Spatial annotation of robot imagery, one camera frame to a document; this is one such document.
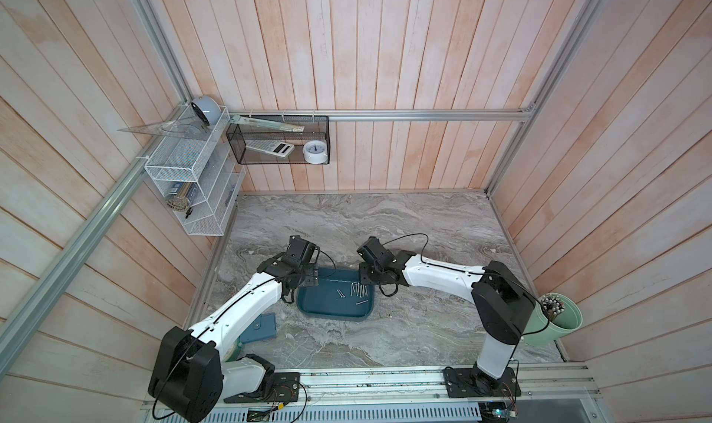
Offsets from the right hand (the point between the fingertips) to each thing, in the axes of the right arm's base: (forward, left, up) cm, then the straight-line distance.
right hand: (361, 274), depth 91 cm
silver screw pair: (-6, +7, -4) cm, 10 cm away
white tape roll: (+34, +16, +24) cm, 45 cm away
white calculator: (+37, +29, +23) cm, 53 cm away
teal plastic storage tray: (-6, +8, -4) cm, 11 cm away
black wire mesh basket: (+45, +17, +27) cm, 55 cm away
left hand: (-4, +19, +5) cm, 20 cm away
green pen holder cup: (-16, -51, +9) cm, 55 cm away
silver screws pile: (-4, +1, -3) cm, 6 cm away
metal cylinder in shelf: (+9, +51, +29) cm, 59 cm away
